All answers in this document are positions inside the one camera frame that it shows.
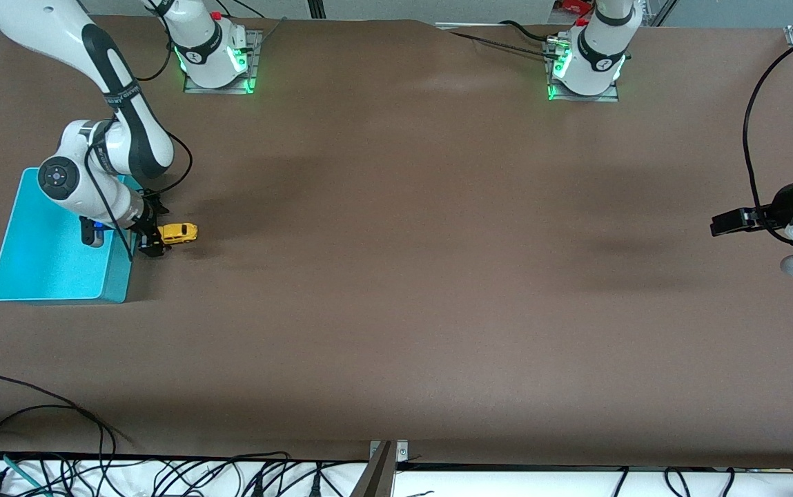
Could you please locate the turquoise plastic bin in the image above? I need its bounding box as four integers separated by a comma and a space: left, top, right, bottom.
0, 168, 147, 304

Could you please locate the slanted aluminium post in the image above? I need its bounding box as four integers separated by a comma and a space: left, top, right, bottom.
349, 442, 397, 497

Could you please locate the yellow beetle toy car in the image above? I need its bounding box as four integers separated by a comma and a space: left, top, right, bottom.
157, 222, 199, 244

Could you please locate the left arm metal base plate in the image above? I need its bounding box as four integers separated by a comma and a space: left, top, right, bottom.
542, 38, 621, 103

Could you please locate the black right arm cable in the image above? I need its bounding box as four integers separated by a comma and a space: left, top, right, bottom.
84, 59, 193, 262

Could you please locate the black cable with plug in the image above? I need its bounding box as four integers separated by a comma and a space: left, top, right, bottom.
306, 461, 328, 497
248, 459, 280, 497

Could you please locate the thin straight black cable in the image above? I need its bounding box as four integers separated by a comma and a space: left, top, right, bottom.
449, 31, 556, 59

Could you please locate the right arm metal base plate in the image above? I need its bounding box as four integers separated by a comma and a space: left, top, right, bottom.
184, 29, 262, 95

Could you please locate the thick curved black cable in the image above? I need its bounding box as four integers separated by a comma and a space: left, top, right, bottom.
500, 19, 552, 42

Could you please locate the metal bracket plate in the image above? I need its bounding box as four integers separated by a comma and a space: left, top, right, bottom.
370, 440, 409, 462

